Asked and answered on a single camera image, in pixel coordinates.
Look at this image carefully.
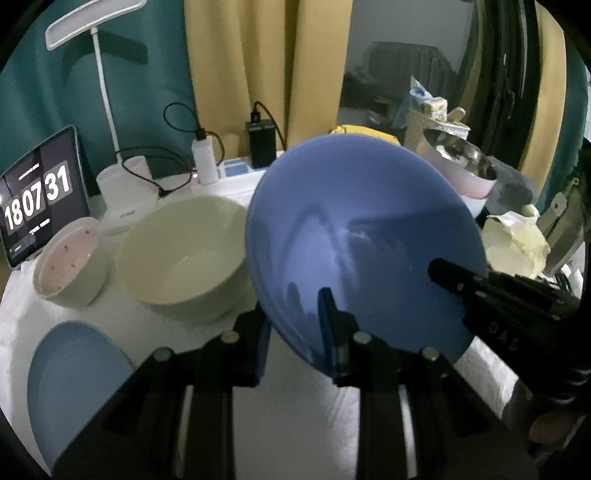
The pink dotted bowl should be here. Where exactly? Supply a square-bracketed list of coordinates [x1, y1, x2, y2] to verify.
[32, 217, 112, 309]

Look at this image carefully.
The black charger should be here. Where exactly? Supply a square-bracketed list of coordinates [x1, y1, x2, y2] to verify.
[246, 119, 278, 169]

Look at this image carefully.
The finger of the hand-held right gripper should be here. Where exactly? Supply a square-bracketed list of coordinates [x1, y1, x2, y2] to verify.
[427, 257, 495, 301]

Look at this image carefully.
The person's right hand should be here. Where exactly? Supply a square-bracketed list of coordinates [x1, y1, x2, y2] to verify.
[529, 411, 580, 444]

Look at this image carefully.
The white charger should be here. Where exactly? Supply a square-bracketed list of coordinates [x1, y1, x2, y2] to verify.
[191, 136, 220, 185]

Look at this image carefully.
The black lamp cable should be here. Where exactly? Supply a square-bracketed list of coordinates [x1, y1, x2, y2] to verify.
[115, 147, 197, 197]

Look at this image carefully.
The yellow curtain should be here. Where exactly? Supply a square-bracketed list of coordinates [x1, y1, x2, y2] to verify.
[184, 0, 354, 153]
[517, 0, 568, 185]

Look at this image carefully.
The cream bowl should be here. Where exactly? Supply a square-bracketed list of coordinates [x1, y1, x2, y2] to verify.
[115, 195, 250, 324]

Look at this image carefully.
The grey cloth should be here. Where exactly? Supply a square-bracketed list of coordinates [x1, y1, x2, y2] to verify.
[487, 157, 541, 217]

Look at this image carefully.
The tablet with clock display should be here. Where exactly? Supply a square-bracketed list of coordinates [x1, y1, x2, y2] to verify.
[0, 126, 92, 269]

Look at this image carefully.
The light blue bowl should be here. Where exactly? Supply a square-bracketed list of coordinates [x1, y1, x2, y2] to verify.
[459, 194, 490, 219]

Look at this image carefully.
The beige utensil holder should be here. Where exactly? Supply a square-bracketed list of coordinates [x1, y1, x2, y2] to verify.
[392, 76, 472, 151]

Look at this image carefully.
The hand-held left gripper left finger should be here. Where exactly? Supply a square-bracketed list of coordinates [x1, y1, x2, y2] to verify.
[53, 307, 273, 480]

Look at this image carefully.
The pale yellow tissue pack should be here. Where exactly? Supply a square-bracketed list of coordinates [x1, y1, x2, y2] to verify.
[480, 210, 552, 278]

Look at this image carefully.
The white desk lamp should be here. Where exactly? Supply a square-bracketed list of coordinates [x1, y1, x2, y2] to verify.
[45, 0, 158, 236]

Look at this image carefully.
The blue plate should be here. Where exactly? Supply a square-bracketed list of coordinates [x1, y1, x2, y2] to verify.
[27, 320, 139, 474]

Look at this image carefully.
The dark glass window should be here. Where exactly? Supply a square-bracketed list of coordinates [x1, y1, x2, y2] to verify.
[339, 0, 539, 139]

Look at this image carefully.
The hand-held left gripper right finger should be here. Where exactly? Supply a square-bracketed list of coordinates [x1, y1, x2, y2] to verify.
[318, 286, 539, 480]

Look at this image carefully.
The white power strip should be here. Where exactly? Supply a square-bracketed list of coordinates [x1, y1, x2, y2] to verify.
[191, 159, 269, 195]

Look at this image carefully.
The teal curtain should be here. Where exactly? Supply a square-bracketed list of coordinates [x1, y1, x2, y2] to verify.
[0, 0, 197, 185]
[538, 28, 591, 204]

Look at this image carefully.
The steel bowl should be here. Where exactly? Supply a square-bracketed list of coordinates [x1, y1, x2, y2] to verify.
[422, 128, 499, 182]

